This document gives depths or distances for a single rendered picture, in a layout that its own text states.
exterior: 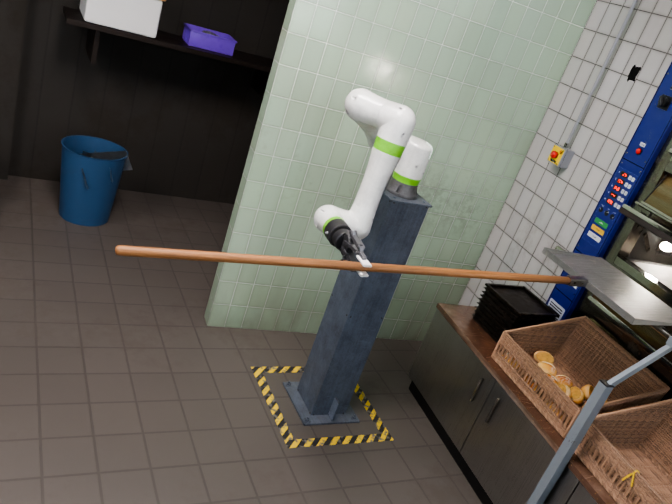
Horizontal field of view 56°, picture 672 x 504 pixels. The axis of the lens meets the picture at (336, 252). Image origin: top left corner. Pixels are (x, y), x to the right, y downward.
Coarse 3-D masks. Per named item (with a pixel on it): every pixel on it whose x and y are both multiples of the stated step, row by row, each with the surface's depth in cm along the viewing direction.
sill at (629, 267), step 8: (616, 264) 306; (624, 264) 302; (632, 264) 302; (632, 272) 298; (640, 272) 294; (640, 280) 293; (648, 280) 290; (656, 280) 291; (648, 288) 289; (656, 288) 285; (664, 288) 283; (664, 296) 281
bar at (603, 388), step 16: (656, 352) 235; (640, 368) 235; (608, 384) 233; (592, 400) 236; (592, 416) 238; (576, 432) 241; (560, 448) 247; (576, 448) 245; (560, 464) 247; (544, 480) 252; (544, 496) 254
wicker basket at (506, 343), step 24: (504, 336) 298; (528, 336) 307; (552, 336) 312; (600, 336) 305; (504, 360) 296; (528, 360) 282; (576, 360) 311; (600, 360) 300; (624, 360) 291; (552, 384) 269; (576, 384) 305; (624, 384) 287; (648, 384) 279; (552, 408) 268; (576, 408) 256; (624, 408) 266
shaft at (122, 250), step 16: (144, 256) 182; (160, 256) 183; (176, 256) 185; (192, 256) 187; (208, 256) 189; (224, 256) 191; (240, 256) 193; (256, 256) 195; (272, 256) 198; (384, 272) 216; (400, 272) 218; (416, 272) 220; (432, 272) 223; (448, 272) 225; (464, 272) 228; (480, 272) 232; (496, 272) 235
